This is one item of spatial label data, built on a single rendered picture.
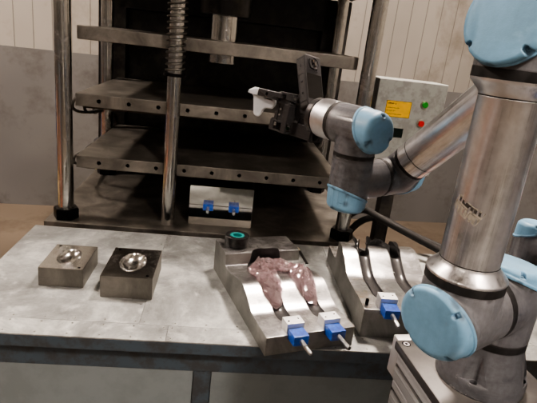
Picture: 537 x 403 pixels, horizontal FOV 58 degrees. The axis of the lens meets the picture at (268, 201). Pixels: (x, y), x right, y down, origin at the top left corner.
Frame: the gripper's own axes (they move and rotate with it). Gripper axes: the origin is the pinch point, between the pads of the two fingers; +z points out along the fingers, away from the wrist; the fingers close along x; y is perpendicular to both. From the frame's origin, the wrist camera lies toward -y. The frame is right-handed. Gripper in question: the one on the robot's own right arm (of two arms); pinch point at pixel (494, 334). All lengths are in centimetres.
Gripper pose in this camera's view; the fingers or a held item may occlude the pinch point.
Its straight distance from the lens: 157.6
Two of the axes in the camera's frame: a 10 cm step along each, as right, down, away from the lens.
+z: -1.1, 9.4, 3.1
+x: 9.9, 0.8, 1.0
